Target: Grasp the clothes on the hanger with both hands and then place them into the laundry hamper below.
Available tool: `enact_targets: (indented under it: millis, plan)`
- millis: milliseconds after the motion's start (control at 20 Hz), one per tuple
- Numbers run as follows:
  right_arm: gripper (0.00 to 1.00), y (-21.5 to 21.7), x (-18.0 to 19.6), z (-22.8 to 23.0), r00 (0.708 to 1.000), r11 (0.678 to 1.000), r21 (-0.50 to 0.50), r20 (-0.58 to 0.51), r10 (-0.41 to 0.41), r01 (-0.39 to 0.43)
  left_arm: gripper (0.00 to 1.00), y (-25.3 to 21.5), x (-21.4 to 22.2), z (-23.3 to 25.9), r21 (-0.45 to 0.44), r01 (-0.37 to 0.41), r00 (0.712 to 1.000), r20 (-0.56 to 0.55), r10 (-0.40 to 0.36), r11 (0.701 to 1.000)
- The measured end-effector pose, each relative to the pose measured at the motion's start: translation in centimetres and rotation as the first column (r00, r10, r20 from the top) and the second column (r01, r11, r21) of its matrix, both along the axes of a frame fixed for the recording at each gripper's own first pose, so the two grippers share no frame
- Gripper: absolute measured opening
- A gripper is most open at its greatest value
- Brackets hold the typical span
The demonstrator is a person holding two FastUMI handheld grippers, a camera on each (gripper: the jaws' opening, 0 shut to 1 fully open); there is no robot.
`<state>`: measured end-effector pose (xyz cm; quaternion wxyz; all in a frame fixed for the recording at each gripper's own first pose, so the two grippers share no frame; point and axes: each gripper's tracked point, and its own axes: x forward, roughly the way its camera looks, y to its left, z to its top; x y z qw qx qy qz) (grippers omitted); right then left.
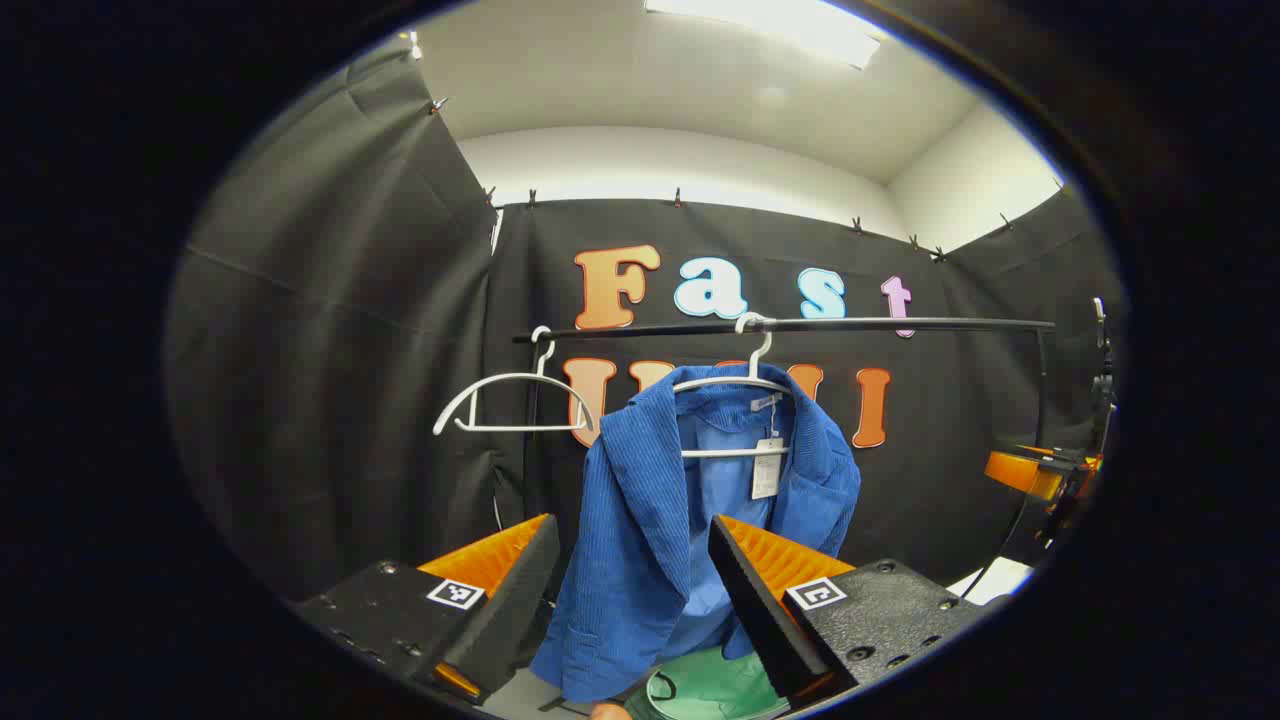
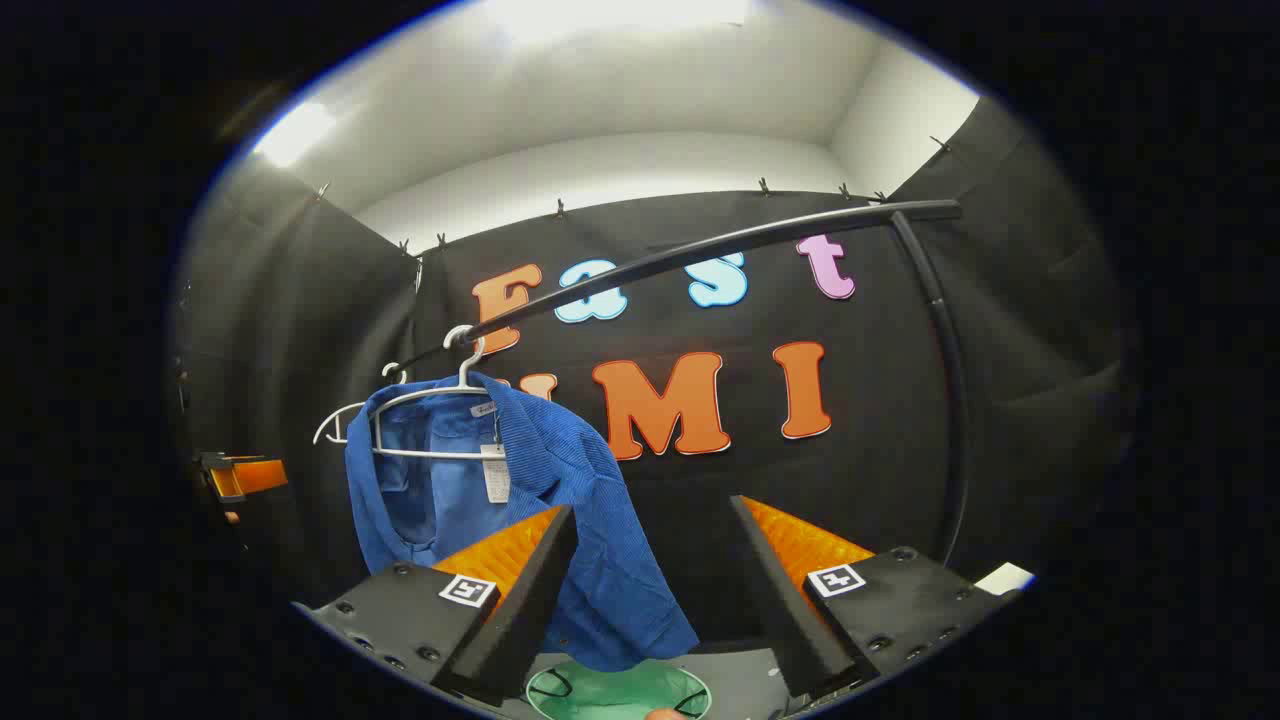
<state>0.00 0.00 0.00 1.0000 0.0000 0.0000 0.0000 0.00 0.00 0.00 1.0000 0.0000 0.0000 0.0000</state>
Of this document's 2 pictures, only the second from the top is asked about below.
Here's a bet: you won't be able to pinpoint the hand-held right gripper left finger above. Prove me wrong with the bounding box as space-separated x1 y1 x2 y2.
295 505 579 706

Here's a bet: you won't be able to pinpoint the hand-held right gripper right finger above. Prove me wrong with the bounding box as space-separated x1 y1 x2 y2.
730 495 1021 698

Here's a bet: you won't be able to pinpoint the blue knit shirt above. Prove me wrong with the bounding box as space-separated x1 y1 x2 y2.
345 372 701 673

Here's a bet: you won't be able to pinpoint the green laundry hamper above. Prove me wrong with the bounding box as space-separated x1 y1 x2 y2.
525 657 713 720

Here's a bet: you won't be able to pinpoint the white plastic hanger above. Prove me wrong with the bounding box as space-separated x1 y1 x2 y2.
313 362 409 446
370 325 506 461

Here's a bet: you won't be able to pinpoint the black clothes rack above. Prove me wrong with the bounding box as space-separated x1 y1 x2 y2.
395 198 973 569

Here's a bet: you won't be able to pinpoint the black backdrop cloth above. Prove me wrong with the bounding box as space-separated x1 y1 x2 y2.
175 95 1141 641

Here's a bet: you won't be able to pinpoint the row of small black clips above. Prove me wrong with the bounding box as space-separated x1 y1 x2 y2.
315 135 951 263

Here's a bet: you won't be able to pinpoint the ceiling light panel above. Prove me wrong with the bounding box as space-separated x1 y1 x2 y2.
480 0 751 43

